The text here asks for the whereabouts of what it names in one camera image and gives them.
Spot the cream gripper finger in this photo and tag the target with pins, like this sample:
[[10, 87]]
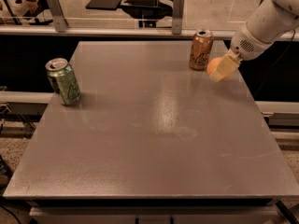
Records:
[[228, 65]]

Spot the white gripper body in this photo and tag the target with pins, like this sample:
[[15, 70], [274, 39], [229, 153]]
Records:
[[248, 47]]

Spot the orange fruit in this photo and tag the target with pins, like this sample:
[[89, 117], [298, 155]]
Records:
[[211, 70]]

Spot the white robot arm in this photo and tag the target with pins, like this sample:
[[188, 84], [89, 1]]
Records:
[[264, 26]]

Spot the orange soda can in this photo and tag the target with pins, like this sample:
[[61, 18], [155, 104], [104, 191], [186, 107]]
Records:
[[202, 42]]

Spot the green soda can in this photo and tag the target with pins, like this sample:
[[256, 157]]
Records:
[[63, 80]]

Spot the black office chair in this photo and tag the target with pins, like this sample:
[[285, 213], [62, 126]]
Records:
[[147, 12]]

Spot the middle metal bracket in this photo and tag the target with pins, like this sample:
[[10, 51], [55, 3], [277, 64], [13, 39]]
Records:
[[178, 8]]

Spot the left metal bracket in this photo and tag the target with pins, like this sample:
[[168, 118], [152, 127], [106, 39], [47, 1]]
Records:
[[59, 21]]

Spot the metal rail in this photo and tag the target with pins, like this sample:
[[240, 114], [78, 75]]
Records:
[[95, 32]]

